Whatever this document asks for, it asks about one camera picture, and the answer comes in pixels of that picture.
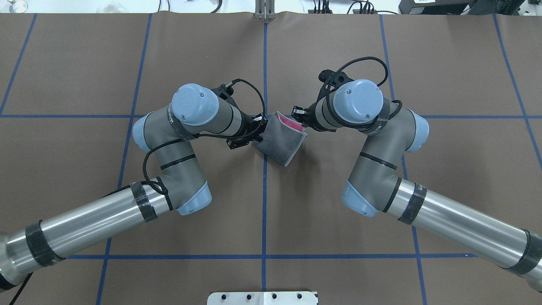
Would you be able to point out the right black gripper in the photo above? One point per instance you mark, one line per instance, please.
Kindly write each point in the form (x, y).
(309, 117)

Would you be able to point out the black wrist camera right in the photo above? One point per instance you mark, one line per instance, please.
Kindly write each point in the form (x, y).
(333, 80)

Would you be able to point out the aluminium frame post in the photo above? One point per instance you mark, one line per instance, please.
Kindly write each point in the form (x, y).
(265, 10)

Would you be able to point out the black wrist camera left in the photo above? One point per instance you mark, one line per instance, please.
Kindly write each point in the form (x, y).
(225, 92)

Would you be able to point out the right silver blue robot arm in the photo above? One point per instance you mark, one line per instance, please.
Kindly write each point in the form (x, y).
(351, 97)

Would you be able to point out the black box on desk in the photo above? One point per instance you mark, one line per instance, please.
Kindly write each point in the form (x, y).
(433, 7)

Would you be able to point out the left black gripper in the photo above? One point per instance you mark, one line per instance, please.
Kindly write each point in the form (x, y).
(248, 127)

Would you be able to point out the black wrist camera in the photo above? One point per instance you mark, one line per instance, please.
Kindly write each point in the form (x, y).
(333, 80)
(225, 92)

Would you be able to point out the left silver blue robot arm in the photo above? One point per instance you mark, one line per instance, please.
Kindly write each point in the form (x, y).
(173, 181)

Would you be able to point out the pink and grey towel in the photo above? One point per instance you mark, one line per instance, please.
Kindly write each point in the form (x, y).
(281, 138)

